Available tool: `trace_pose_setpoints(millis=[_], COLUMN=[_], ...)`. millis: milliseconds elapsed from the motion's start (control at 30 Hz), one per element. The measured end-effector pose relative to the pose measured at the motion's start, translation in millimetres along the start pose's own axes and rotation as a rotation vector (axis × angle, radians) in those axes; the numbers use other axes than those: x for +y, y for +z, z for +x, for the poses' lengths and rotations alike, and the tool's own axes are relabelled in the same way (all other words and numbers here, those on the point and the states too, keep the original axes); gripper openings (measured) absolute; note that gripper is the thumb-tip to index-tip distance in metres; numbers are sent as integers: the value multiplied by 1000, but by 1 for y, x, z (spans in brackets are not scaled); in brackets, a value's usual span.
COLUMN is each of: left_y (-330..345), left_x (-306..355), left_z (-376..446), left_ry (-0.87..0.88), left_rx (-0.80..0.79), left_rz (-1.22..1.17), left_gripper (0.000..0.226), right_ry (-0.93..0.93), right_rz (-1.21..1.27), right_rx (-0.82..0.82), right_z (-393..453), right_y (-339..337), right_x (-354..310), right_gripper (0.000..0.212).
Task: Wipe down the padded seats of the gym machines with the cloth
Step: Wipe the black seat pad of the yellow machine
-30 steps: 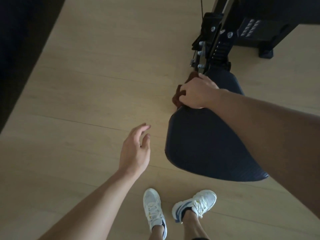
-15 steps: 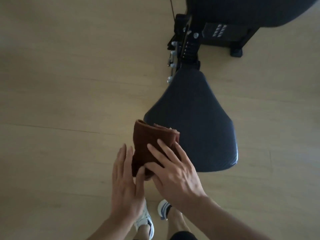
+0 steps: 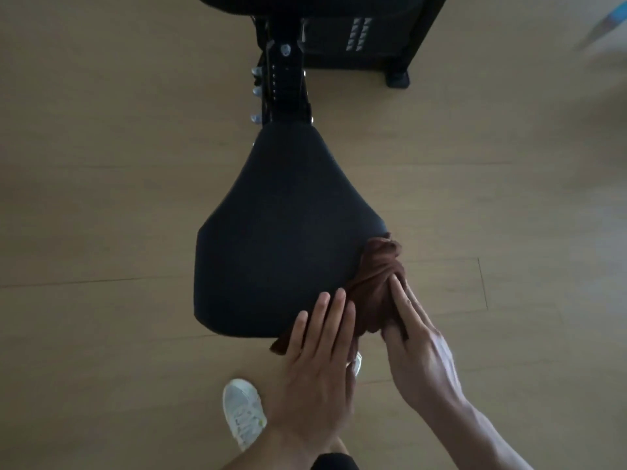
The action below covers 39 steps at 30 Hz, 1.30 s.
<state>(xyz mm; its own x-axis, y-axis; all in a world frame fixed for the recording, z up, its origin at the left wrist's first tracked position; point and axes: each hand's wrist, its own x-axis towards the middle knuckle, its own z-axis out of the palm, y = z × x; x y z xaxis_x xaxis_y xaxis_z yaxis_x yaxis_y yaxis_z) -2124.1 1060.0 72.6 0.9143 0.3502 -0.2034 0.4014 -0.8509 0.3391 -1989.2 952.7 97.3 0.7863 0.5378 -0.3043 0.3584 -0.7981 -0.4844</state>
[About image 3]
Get black exercise bike frame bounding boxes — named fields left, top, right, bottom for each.
left=192, top=0, right=450, bottom=89

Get brown cloth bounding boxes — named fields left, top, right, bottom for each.
left=269, top=233, right=408, bottom=356

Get black padded bike seat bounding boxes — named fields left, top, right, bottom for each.
left=194, top=123, right=389, bottom=339

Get person's right forearm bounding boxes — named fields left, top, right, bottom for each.
left=425, top=395, right=536, bottom=470

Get person's left hand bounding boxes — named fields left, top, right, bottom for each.
left=266, top=288, right=358, bottom=454

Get person's left forearm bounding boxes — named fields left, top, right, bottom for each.
left=223, top=430, right=316, bottom=470

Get black shorts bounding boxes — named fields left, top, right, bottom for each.
left=312, top=452, right=361, bottom=470

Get person's right hand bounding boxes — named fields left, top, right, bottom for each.
left=382, top=277, right=467, bottom=415

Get blue stick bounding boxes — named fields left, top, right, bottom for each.
left=577, top=0, right=627, bottom=50

